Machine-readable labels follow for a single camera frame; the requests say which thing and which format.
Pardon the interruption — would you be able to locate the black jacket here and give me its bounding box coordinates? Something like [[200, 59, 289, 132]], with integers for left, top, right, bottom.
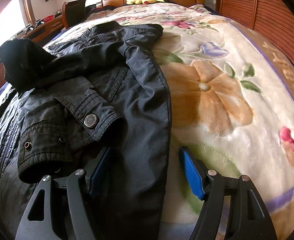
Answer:
[[0, 21, 173, 240]]

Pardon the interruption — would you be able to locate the floral blanket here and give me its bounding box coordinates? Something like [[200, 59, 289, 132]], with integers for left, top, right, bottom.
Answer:
[[43, 3, 294, 240]]

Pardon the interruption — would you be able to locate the window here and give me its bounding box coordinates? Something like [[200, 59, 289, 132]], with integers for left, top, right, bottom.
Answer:
[[0, 0, 29, 63]]

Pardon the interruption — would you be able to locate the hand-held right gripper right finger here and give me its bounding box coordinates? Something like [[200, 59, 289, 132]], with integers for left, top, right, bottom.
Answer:
[[179, 146, 278, 240]]

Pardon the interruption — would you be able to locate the long wooden desk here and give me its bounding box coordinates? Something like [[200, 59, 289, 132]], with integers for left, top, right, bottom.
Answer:
[[0, 16, 65, 98]]

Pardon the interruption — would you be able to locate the wooden slatted wardrobe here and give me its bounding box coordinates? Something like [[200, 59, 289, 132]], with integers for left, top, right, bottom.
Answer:
[[213, 0, 294, 77]]

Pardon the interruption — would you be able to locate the dark wooden chair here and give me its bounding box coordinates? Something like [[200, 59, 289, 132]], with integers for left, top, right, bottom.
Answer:
[[62, 0, 88, 29]]

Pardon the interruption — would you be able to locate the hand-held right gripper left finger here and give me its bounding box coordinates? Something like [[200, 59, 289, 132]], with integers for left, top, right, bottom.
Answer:
[[15, 146, 112, 240]]

